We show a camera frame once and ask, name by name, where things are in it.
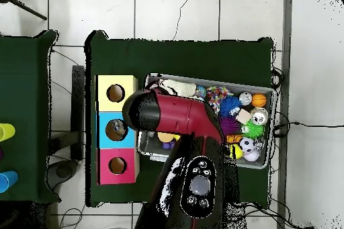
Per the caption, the crushed clear plastic bottle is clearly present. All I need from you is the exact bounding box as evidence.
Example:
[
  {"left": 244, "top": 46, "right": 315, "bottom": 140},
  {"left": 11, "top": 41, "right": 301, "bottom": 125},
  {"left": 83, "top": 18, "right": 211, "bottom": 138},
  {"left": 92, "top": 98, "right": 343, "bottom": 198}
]
[{"left": 105, "top": 119, "right": 127, "bottom": 141}]

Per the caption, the green spiky toy with eyes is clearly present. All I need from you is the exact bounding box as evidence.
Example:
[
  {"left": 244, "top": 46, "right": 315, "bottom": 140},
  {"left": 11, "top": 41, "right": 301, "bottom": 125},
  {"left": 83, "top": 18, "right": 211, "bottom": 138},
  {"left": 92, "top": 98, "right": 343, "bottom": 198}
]
[{"left": 241, "top": 120, "right": 266, "bottom": 141}]

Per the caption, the wooden box with three holes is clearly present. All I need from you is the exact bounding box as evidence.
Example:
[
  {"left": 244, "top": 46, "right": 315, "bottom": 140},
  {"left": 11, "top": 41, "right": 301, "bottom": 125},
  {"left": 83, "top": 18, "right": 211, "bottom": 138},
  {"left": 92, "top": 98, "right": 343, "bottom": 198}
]
[{"left": 95, "top": 75, "right": 140, "bottom": 185}]

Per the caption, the cream yellow waffle cloth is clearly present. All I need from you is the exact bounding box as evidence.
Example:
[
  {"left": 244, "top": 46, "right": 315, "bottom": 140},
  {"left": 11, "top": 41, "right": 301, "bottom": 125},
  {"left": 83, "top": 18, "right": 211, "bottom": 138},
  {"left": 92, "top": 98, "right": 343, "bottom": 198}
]
[{"left": 158, "top": 79, "right": 198, "bottom": 98}]

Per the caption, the colourful dotted cloth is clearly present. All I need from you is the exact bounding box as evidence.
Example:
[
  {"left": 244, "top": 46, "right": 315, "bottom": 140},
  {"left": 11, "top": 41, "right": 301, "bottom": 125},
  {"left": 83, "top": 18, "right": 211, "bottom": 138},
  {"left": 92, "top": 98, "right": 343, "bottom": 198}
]
[{"left": 206, "top": 85, "right": 234, "bottom": 114}]

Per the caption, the dark green table cloth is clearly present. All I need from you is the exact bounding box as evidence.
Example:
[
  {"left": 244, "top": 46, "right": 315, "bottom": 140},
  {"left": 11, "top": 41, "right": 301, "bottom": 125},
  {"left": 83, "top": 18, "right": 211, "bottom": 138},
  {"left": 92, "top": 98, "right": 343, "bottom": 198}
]
[{"left": 84, "top": 30, "right": 274, "bottom": 208}]

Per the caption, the blue spiky toy with eyes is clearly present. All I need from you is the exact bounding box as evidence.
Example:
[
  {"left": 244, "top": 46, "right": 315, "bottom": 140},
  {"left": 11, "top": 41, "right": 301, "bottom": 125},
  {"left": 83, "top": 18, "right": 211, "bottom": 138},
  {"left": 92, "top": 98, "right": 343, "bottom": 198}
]
[{"left": 219, "top": 95, "right": 243, "bottom": 118}]

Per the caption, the purple spiky ball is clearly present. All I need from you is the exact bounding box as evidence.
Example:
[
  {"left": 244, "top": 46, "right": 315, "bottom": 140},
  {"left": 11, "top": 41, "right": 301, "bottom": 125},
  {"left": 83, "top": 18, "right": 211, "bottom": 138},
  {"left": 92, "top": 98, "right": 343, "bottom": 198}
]
[{"left": 220, "top": 117, "right": 241, "bottom": 136}]

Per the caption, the small wooden cube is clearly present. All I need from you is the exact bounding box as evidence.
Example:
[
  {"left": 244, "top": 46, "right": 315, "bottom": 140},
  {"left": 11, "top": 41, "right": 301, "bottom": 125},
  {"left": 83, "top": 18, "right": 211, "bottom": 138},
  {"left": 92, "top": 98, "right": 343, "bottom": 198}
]
[{"left": 235, "top": 108, "right": 253, "bottom": 126}]

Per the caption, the orange toy basketball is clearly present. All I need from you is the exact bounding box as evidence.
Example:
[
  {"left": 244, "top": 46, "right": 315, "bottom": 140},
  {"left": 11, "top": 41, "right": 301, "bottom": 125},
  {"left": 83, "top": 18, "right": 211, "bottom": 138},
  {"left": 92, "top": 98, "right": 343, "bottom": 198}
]
[{"left": 251, "top": 93, "right": 267, "bottom": 108}]

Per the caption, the green cloth side table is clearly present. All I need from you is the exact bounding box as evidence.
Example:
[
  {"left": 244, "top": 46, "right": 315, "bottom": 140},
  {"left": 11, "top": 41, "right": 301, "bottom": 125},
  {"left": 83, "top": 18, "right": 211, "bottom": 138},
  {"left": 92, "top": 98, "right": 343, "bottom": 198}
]
[{"left": 0, "top": 30, "right": 61, "bottom": 204}]

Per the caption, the yellow plastic cup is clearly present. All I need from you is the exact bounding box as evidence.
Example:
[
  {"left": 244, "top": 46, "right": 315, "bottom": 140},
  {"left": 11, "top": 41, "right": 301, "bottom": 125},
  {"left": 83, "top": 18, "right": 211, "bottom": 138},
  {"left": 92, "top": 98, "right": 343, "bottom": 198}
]
[{"left": 0, "top": 122, "right": 16, "bottom": 142}]

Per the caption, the blue plastic cup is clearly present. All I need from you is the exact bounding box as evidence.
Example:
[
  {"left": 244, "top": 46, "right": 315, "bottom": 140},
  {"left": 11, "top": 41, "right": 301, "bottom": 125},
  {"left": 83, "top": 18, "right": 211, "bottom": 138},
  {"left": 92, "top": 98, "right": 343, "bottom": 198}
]
[{"left": 0, "top": 170, "right": 19, "bottom": 194}]

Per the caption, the black tripod leg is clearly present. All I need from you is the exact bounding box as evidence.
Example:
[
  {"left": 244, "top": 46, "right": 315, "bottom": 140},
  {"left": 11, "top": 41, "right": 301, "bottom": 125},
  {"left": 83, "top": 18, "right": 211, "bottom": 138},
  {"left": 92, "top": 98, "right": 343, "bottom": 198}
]
[{"left": 0, "top": 0, "right": 48, "bottom": 21}]

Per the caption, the silver wire mesh bin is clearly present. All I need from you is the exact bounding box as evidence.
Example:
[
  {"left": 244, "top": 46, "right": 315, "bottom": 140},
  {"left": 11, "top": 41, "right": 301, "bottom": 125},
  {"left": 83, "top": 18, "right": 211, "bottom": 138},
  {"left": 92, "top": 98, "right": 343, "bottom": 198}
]
[{"left": 137, "top": 72, "right": 278, "bottom": 170}]

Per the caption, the coiled black cable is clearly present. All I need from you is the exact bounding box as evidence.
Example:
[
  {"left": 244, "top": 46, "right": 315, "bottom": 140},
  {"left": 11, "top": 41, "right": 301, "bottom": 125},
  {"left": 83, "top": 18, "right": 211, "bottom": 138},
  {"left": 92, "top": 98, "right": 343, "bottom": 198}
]
[{"left": 269, "top": 67, "right": 285, "bottom": 90}]

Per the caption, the black cable with plug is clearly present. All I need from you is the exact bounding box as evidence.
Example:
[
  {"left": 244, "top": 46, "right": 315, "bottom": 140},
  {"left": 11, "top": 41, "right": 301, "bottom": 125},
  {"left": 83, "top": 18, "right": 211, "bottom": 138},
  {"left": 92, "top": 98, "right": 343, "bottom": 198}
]
[{"left": 272, "top": 117, "right": 344, "bottom": 138}]

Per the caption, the black cable bundle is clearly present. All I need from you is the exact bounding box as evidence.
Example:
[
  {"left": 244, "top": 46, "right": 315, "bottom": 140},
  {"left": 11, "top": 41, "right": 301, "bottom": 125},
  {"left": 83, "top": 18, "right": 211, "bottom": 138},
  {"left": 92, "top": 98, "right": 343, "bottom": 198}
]
[{"left": 241, "top": 201, "right": 315, "bottom": 229}]

